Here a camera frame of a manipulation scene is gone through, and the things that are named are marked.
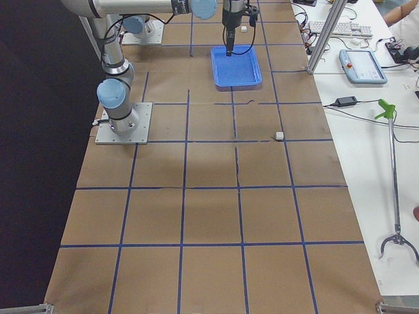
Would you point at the robot teach pendant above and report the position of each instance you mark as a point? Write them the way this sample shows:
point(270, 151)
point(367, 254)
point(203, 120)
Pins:
point(361, 67)

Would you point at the green handled reacher grabber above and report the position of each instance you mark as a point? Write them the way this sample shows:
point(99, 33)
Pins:
point(396, 238)

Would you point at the black device on desk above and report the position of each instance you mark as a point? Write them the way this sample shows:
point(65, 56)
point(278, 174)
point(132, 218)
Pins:
point(401, 55)

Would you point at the person in white shirt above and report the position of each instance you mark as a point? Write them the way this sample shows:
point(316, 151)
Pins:
point(403, 23)

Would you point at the black power adapter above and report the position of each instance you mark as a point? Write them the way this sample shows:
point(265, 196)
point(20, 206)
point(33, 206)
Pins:
point(346, 101)

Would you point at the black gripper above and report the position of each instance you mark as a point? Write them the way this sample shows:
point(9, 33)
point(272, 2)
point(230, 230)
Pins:
point(231, 17)

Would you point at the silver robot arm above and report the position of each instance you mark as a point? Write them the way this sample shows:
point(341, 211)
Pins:
point(113, 93)
point(206, 9)

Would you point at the white computer keyboard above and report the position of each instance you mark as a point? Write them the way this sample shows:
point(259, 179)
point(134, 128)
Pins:
point(343, 29)

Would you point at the aluminium frame post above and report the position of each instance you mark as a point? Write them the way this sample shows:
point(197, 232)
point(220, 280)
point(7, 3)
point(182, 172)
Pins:
point(329, 25)

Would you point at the blue plastic tray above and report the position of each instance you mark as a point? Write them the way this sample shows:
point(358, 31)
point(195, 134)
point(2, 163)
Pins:
point(241, 70)

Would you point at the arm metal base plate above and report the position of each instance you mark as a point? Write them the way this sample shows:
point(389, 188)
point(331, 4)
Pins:
point(134, 129)
point(144, 34)

